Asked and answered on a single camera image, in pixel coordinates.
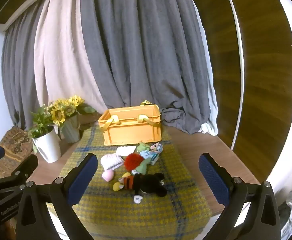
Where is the pale pink curtain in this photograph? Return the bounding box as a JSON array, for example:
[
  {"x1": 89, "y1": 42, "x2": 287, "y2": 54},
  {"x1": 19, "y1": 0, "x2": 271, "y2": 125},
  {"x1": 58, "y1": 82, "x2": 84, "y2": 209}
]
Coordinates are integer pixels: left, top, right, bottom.
[{"x1": 33, "y1": 0, "x2": 109, "y2": 115}]

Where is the grey curtain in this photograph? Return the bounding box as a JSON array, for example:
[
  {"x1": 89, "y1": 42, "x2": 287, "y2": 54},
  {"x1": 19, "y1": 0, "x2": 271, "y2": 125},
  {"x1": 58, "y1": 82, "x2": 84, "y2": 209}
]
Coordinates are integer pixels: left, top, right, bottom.
[
  {"x1": 80, "y1": 0, "x2": 218, "y2": 134},
  {"x1": 1, "y1": 12, "x2": 51, "y2": 130}
]

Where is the white ribbed cloth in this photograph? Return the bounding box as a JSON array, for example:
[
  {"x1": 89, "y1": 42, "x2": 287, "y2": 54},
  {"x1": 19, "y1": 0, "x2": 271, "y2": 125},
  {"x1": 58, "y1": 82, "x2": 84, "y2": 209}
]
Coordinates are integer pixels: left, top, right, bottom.
[{"x1": 116, "y1": 145, "x2": 136, "y2": 157}]

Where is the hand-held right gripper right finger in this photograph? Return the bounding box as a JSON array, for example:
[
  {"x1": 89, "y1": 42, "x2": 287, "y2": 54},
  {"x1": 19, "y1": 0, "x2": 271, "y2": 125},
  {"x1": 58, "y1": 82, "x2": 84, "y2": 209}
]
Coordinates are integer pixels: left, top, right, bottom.
[{"x1": 198, "y1": 152, "x2": 281, "y2": 240}]

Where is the white sheer curtain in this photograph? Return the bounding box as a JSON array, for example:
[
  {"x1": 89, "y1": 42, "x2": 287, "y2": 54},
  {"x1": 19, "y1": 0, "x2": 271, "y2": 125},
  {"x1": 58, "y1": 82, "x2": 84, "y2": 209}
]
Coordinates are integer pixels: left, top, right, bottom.
[{"x1": 195, "y1": 5, "x2": 219, "y2": 136}]

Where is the yellow plastic crate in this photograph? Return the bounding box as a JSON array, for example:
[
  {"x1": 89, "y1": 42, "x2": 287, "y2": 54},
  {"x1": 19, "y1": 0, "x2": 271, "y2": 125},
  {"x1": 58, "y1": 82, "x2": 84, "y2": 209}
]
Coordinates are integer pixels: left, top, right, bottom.
[{"x1": 98, "y1": 100, "x2": 163, "y2": 147}]

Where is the white knitted hat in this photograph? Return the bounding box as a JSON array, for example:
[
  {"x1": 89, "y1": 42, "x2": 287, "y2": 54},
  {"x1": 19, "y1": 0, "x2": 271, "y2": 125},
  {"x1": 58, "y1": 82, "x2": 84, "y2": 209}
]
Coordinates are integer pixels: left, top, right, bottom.
[{"x1": 100, "y1": 154, "x2": 124, "y2": 172}]

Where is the red pom-pom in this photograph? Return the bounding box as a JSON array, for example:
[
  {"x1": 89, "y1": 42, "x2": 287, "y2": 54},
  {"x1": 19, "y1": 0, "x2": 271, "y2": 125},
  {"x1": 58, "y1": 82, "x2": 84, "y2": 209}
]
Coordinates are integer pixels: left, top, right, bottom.
[{"x1": 124, "y1": 154, "x2": 144, "y2": 171}]

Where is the light blue soft toy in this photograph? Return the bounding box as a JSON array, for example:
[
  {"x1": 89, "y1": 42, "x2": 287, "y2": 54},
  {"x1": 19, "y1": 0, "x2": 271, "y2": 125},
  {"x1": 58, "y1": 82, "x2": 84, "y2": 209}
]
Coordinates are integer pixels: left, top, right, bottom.
[{"x1": 139, "y1": 151, "x2": 159, "y2": 164}]

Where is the white plant pot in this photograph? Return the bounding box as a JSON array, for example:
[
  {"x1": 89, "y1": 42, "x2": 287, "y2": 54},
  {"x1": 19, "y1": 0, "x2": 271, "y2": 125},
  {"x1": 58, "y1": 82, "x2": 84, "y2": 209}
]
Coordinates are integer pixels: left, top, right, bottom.
[{"x1": 32, "y1": 127, "x2": 61, "y2": 163}]

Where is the brown woven basket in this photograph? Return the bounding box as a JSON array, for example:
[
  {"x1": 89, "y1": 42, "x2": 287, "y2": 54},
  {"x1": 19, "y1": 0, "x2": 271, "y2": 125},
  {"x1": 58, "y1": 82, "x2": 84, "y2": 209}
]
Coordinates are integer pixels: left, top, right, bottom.
[{"x1": 0, "y1": 127, "x2": 34, "y2": 178}]

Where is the black mouse plush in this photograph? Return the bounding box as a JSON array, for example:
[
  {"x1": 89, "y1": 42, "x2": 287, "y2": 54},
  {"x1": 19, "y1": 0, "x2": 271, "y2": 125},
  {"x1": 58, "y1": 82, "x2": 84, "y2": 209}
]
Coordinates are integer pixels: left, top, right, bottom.
[{"x1": 132, "y1": 172, "x2": 168, "y2": 204}]

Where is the green plush toy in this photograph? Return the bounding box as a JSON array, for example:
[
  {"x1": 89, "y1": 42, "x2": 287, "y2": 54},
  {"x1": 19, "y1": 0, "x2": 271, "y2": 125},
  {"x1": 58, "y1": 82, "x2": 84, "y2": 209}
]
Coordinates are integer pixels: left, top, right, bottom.
[{"x1": 132, "y1": 142, "x2": 152, "y2": 175}]

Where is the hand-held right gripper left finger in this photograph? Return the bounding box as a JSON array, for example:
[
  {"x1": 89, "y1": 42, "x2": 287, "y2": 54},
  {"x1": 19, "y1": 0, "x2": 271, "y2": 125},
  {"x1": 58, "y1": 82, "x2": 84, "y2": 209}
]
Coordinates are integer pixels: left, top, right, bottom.
[{"x1": 16, "y1": 153, "x2": 98, "y2": 240}]

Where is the patterned fabric pouch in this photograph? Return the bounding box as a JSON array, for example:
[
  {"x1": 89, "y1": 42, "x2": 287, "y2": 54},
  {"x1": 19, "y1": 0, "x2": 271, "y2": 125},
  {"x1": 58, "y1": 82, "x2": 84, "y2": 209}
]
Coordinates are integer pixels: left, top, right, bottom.
[{"x1": 150, "y1": 142, "x2": 163, "y2": 154}]

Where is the striped bee plush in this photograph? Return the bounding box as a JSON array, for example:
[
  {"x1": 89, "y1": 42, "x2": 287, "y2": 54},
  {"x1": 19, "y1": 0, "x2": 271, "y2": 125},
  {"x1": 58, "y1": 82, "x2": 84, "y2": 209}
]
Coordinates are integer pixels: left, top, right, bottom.
[{"x1": 113, "y1": 172, "x2": 136, "y2": 192}]

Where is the green ribbed vase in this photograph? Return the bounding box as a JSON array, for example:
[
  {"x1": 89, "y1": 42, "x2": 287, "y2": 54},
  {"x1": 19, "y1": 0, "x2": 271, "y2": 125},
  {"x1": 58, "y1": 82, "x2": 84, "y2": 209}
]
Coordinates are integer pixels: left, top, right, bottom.
[{"x1": 60, "y1": 115, "x2": 81, "y2": 143}]

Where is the green potted plant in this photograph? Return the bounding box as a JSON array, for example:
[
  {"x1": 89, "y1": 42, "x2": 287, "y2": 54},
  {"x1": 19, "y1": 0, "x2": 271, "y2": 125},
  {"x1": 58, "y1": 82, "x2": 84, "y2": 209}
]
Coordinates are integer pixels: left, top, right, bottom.
[{"x1": 27, "y1": 105, "x2": 55, "y2": 139}]

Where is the yellow plaid blanket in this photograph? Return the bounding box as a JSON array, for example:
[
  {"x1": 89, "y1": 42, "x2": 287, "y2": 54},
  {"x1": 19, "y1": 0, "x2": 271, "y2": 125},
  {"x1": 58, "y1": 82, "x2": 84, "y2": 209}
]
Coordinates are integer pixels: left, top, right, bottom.
[{"x1": 47, "y1": 125, "x2": 213, "y2": 240}]

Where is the artificial sunflower bouquet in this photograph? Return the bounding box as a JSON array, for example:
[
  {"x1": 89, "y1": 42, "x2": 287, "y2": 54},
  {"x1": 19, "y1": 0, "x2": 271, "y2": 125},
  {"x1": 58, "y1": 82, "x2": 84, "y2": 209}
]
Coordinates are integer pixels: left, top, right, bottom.
[{"x1": 47, "y1": 95, "x2": 96, "y2": 127}]

